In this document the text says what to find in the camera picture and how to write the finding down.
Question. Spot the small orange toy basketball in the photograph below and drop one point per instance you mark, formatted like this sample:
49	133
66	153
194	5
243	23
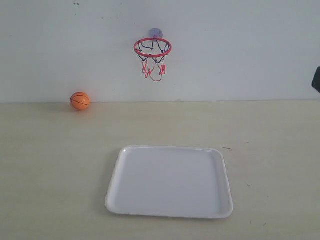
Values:
80	101

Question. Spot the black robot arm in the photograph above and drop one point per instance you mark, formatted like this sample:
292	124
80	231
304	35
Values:
316	80

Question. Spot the red mini basketball hoop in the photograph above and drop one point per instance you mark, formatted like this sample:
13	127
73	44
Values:
152	52

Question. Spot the white plastic tray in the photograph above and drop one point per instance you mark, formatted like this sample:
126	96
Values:
170	181

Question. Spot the clear suction cup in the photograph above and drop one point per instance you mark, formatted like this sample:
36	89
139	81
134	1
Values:
155	33

